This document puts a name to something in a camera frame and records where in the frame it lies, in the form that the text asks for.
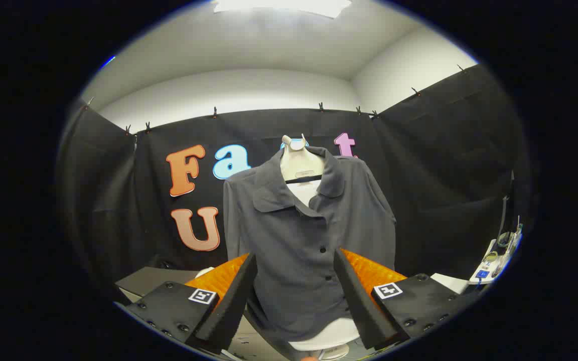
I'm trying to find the ceiling light panel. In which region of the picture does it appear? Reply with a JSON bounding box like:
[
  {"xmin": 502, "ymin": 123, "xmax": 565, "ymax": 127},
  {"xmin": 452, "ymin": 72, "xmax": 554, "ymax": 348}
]
[{"xmin": 212, "ymin": 0, "xmax": 352, "ymax": 19}]

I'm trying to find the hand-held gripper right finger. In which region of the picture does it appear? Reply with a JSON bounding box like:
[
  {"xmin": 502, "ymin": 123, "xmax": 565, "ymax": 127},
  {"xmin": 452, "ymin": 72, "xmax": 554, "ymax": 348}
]
[{"xmin": 333, "ymin": 247, "xmax": 470, "ymax": 350}]

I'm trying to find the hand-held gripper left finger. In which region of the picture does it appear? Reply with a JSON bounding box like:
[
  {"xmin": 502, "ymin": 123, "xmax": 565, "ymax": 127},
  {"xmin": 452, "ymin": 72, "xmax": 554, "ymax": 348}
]
[{"xmin": 125, "ymin": 252, "xmax": 258, "ymax": 354}]

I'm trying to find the grey button-up shirt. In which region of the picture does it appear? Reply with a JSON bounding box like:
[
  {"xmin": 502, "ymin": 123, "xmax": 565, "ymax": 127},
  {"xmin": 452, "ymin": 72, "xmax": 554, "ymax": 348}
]
[{"xmin": 223, "ymin": 145, "xmax": 396, "ymax": 344}]

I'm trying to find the grey drawer cabinet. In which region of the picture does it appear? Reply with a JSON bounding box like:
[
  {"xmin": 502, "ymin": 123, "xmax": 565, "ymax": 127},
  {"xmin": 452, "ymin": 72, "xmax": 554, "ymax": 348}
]
[{"xmin": 115, "ymin": 267, "xmax": 204, "ymax": 302}]

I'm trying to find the white side table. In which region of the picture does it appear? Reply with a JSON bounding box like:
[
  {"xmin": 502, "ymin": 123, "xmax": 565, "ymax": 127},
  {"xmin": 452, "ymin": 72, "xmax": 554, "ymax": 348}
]
[{"xmin": 470, "ymin": 239, "xmax": 521, "ymax": 285}]

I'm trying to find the white vertical ironing board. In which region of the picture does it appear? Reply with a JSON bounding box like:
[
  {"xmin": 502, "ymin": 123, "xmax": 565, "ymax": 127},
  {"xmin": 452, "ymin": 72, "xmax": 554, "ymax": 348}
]
[{"xmin": 287, "ymin": 180, "xmax": 361, "ymax": 359}]

